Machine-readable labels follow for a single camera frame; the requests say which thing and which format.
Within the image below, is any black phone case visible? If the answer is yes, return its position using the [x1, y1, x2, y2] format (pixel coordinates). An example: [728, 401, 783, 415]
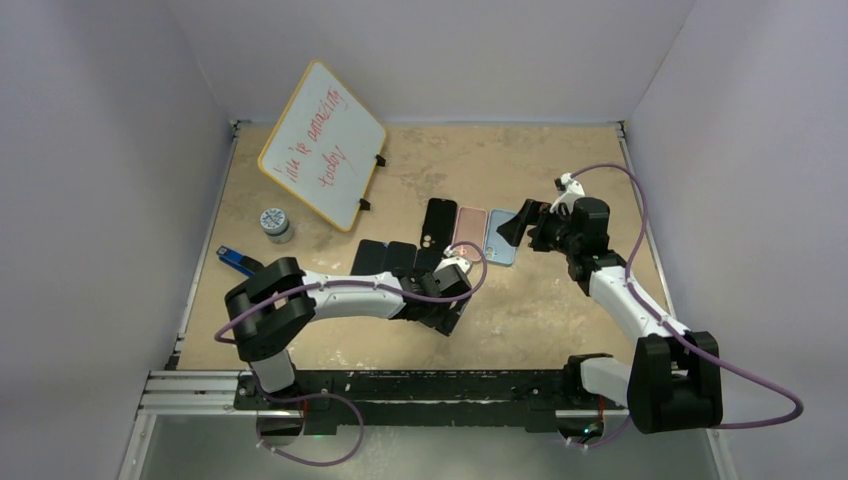
[419, 198, 458, 251]

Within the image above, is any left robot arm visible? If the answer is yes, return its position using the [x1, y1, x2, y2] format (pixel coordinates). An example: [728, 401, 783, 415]
[215, 256, 474, 409]

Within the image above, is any white board yellow frame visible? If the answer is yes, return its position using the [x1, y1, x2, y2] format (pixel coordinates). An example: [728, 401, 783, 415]
[257, 60, 387, 232]

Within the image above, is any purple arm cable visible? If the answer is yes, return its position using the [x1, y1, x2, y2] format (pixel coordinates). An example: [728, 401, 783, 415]
[556, 162, 806, 452]
[213, 241, 490, 468]

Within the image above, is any small grey tape roll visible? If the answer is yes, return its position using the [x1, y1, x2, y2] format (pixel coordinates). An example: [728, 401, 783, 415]
[259, 208, 294, 244]

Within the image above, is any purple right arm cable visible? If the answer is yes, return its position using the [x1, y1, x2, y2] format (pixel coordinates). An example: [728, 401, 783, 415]
[556, 162, 806, 452]

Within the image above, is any aluminium frame rail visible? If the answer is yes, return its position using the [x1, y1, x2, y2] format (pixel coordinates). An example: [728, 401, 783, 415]
[137, 370, 240, 416]

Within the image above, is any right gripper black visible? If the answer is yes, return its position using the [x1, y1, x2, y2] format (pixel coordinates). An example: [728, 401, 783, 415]
[497, 199, 581, 256]

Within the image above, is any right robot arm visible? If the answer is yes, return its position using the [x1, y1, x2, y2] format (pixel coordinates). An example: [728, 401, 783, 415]
[496, 197, 723, 434]

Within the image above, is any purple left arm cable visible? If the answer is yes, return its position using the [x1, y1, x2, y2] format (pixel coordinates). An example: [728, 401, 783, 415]
[213, 241, 490, 468]

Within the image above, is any bare black phone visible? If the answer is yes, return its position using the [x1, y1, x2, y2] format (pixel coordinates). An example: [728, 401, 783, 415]
[382, 241, 418, 272]
[413, 249, 443, 273]
[350, 239, 388, 276]

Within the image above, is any blue black stapler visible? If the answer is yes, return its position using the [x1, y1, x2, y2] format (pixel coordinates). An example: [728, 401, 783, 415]
[216, 246, 264, 277]

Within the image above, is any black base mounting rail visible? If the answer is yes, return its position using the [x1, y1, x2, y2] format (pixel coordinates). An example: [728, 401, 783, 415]
[234, 369, 626, 435]

